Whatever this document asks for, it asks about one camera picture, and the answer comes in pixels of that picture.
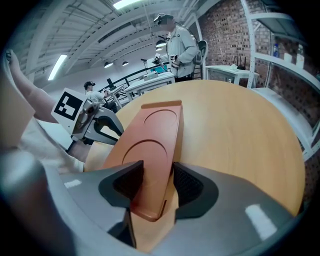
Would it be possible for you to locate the long ceiling light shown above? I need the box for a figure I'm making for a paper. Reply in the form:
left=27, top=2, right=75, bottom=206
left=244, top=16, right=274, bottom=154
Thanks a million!
left=47, top=54, right=68, bottom=81
left=112, top=0, right=141, bottom=10

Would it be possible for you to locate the white table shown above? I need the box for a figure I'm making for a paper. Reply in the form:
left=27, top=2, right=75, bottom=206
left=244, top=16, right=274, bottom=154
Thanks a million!
left=204, top=64, right=260, bottom=88
left=124, top=71, right=176, bottom=101

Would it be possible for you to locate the person's white shirt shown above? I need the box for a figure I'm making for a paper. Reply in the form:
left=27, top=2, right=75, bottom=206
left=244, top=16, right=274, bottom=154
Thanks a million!
left=0, top=74, right=86, bottom=174

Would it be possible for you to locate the person's left forearm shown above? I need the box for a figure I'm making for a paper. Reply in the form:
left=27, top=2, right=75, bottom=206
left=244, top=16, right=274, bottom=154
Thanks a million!
left=6, top=49, right=60, bottom=124

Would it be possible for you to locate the black railing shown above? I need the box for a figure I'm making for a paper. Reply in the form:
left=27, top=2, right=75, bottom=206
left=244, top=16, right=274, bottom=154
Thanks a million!
left=99, top=61, right=174, bottom=97

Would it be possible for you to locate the teal box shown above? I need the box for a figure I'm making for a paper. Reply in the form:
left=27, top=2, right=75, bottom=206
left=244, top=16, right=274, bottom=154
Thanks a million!
left=153, top=65, right=174, bottom=75

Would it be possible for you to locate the black router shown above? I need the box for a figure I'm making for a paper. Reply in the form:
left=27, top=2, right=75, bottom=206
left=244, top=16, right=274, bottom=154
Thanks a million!
left=233, top=55, right=249, bottom=71

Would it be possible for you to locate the white metal shelving rack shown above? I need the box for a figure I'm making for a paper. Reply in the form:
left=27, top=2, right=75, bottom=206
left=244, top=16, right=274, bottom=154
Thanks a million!
left=240, top=0, right=320, bottom=161

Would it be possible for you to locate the brown wooden box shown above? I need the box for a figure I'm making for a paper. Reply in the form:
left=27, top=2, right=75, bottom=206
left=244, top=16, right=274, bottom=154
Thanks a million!
left=101, top=99, right=185, bottom=222

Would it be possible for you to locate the white chair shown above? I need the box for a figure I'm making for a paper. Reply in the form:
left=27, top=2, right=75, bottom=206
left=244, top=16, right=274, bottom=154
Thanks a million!
left=196, top=39, right=209, bottom=66

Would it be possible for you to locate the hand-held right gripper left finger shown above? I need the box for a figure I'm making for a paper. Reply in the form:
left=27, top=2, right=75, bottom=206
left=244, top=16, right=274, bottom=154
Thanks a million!
left=59, top=160, right=145, bottom=249

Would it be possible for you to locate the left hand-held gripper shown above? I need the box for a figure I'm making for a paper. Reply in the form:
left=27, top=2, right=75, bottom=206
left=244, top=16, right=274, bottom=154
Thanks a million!
left=51, top=87, right=125, bottom=146

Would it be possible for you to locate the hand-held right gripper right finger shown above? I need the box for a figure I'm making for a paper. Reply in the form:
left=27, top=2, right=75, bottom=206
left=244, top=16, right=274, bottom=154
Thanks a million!
left=152, top=161, right=301, bottom=256

